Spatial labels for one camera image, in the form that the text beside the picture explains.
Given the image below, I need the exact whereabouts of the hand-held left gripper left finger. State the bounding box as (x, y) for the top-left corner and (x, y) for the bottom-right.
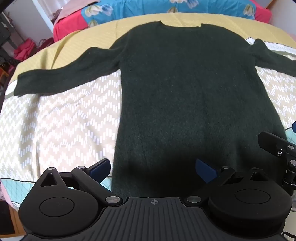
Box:
(35, 158), (123, 207)

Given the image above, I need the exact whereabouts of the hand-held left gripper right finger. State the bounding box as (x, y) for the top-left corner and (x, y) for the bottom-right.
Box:
(184, 159), (276, 207)

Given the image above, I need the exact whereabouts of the dark green sweater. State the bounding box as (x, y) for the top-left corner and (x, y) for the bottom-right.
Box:
(13, 20), (296, 200)

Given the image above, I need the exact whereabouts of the beige chevron patterned blanket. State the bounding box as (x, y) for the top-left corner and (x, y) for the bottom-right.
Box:
(0, 38), (296, 183)

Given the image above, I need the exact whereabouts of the teal quilted bedspread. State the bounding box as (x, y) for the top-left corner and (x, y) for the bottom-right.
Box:
(0, 128), (296, 204)

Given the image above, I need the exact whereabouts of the yellow bedsheet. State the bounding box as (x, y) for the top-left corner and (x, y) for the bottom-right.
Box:
(9, 12), (296, 81)

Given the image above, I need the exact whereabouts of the dark red bag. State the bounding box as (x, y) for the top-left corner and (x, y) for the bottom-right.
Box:
(38, 37), (55, 50)

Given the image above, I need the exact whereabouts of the red quilt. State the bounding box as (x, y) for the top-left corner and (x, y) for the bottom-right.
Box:
(53, 0), (272, 43)

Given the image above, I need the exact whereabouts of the pink cloth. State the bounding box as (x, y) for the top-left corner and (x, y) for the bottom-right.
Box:
(54, 0), (81, 25)

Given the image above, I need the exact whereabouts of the blue floral pillow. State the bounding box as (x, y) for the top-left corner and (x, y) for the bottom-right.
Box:
(83, 0), (257, 27)

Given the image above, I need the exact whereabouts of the dark shelf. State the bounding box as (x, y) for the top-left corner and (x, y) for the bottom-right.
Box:
(0, 11), (15, 48)

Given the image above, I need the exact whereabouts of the wooden bed frame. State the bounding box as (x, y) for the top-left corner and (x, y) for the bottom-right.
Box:
(9, 201), (26, 237)

